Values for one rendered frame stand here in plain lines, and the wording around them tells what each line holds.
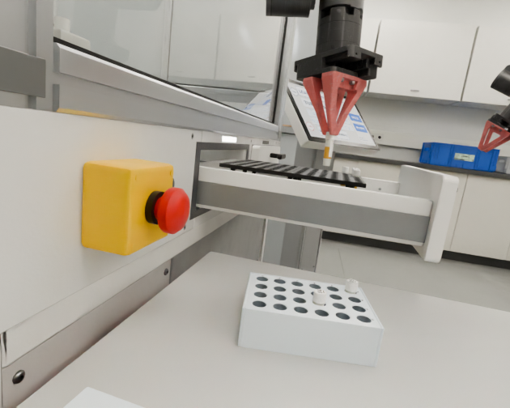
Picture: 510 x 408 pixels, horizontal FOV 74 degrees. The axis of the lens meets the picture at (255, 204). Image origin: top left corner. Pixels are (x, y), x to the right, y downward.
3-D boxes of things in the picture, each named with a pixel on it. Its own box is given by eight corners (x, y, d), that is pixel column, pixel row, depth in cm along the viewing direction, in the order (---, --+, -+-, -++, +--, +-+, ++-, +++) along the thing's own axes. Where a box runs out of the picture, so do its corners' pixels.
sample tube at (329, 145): (325, 165, 48) (330, 132, 47) (332, 166, 47) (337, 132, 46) (320, 164, 47) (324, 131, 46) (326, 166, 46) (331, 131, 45)
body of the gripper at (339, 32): (350, 60, 39) (355, -8, 38) (291, 75, 47) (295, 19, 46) (384, 71, 43) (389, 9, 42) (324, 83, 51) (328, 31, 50)
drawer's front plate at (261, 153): (275, 181, 107) (280, 146, 105) (253, 193, 79) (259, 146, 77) (270, 180, 107) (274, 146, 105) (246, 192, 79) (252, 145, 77)
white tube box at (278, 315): (354, 318, 38) (361, 287, 37) (376, 367, 30) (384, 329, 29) (246, 303, 39) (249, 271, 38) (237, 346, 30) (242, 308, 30)
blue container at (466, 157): (476, 170, 362) (482, 149, 358) (496, 172, 322) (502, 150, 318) (417, 162, 371) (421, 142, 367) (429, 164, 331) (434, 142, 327)
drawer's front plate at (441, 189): (399, 218, 70) (410, 165, 68) (439, 265, 42) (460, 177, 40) (390, 217, 70) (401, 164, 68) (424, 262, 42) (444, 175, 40)
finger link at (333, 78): (329, 132, 42) (335, 53, 41) (291, 133, 48) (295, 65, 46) (363, 137, 46) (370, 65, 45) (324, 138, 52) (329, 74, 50)
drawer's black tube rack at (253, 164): (353, 206, 66) (359, 174, 65) (358, 227, 49) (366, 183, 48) (244, 189, 71) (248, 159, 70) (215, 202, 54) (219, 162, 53)
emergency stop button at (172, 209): (192, 229, 31) (195, 186, 30) (171, 240, 27) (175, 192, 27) (162, 223, 32) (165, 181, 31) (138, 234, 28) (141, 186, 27)
